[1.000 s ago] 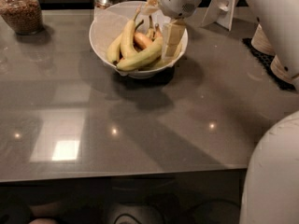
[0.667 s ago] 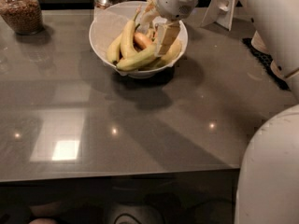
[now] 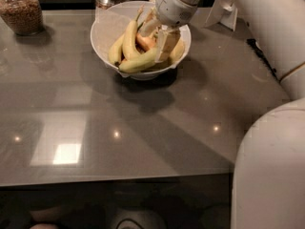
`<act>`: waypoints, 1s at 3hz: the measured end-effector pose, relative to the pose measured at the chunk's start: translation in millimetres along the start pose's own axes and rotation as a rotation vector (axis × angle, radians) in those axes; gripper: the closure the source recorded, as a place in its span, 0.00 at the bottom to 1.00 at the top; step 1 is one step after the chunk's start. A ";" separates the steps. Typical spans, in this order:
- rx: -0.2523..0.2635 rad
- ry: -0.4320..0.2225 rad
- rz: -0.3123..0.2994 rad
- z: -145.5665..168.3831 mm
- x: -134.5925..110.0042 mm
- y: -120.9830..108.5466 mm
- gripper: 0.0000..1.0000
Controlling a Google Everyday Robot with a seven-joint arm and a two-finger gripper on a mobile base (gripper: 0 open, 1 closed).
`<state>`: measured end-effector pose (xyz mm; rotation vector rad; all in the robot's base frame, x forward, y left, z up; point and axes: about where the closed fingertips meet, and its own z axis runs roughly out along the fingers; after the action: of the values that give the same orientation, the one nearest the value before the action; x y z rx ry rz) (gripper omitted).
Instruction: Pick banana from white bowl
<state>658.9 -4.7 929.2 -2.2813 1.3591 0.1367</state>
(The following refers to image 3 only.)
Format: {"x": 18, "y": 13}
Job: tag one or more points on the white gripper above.
{"x": 172, "y": 12}

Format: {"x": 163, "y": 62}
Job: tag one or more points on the yellow banana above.
{"x": 115, "y": 51}
{"x": 174, "y": 57}
{"x": 128, "y": 47}
{"x": 140, "y": 63}

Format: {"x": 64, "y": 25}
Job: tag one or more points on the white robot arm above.
{"x": 268, "y": 187}

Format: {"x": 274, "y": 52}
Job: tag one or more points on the orange-brown banana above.
{"x": 146, "y": 43}

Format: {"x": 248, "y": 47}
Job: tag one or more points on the upright yellow banana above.
{"x": 128, "y": 47}

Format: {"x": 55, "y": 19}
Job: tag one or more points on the white bowl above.
{"x": 110, "y": 24}

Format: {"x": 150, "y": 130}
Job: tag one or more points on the white folded card stand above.
{"x": 223, "y": 12}

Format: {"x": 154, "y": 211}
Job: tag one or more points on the black rubber mat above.
{"x": 251, "y": 42}

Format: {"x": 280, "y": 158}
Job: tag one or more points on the left glass jar with grains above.
{"x": 24, "y": 17}

